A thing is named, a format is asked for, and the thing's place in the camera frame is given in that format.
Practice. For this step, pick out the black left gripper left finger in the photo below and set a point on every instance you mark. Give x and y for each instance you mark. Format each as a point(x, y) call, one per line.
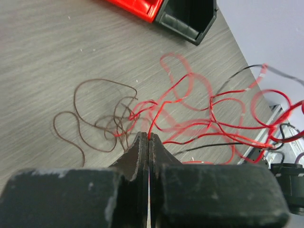
point(112, 197)

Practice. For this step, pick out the black plastic bin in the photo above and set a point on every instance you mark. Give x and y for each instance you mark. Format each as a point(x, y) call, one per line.
point(191, 19)

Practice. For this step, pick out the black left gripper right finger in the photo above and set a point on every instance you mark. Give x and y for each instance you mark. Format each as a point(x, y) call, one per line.
point(212, 196)

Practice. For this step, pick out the red plastic bin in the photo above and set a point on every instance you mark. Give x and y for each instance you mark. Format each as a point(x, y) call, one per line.
point(144, 9)

